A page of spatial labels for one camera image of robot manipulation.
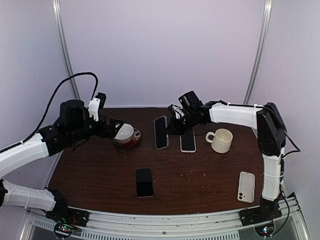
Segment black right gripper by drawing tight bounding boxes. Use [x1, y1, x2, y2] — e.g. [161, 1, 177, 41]
[165, 110, 199, 135]

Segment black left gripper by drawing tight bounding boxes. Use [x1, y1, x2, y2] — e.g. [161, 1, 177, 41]
[68, 113, 124, 143]

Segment clear phone case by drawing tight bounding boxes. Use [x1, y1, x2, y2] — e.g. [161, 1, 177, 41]
[153, 115, 170, 150]

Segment pink phone case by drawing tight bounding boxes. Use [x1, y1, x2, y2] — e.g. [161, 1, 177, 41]
[180, 133, 197, 153]

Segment white phone case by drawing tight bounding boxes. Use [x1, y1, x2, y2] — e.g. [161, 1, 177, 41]
[237, 171, 255, 203]

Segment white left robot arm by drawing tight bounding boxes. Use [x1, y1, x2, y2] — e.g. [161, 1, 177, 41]
[0, 97, 124, 222]

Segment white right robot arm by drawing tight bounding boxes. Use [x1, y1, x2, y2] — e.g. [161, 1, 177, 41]
[166, 101, 287, 221]

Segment white ceramic bowl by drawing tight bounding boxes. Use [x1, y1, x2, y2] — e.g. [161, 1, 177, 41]
[113, 123, 134, 144]

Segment cream ceramic mug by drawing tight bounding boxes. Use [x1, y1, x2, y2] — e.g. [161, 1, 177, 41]
[205, 128, 233, 154]

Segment left circuit board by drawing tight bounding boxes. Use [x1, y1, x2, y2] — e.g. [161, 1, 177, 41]
[53, 223, 74, 238]

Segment circuit board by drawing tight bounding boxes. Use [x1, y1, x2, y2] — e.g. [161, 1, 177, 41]
[53, 223, 74, 238]
[254, 223, 275, 238]

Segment right circuit board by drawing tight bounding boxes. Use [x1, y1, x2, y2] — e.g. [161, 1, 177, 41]
[254, 223, 275, 238]

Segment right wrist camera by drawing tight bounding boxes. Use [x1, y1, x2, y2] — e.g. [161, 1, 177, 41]
[168, 104, 187, 121]

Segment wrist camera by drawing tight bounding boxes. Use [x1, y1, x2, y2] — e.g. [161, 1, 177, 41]
[168, 104, 187, 121]
[87, 92, 107, 122]

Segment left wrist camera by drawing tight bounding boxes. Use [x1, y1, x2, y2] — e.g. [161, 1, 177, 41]
[87, 92, 107, 122]

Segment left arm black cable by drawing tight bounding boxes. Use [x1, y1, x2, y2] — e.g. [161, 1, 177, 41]
[0, 71, 100, 151]

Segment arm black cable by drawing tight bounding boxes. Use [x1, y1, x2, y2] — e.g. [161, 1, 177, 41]
[219, 99, 302, 226]
[0, 71, 100, 151]

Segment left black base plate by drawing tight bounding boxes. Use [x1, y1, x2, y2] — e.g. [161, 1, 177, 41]
[45, 208, 90, 227]

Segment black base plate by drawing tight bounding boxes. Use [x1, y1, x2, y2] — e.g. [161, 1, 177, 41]
[45, 208, 90, 227]
[239, 206, 283, 227]

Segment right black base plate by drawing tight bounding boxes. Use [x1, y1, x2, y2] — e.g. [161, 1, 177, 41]
[239, 206, 283, 227]

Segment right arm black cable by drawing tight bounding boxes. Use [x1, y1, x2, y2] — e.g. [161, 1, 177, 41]
[219, 99, 302, 226]

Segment aluminium front rail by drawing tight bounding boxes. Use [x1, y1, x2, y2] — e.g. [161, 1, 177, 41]
[18, 200, 310, 240]

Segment left aluminium frame post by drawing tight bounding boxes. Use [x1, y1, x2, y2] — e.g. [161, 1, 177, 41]
[51, 0, 84, 112]

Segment aluminium frame post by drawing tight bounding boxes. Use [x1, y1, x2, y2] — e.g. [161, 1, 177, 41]
[51, 0, 84, 112]
[243, 0, 273, 105]

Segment right aluminium frame post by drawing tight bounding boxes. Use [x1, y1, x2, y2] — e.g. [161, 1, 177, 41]
[243, 0, 273, 105]

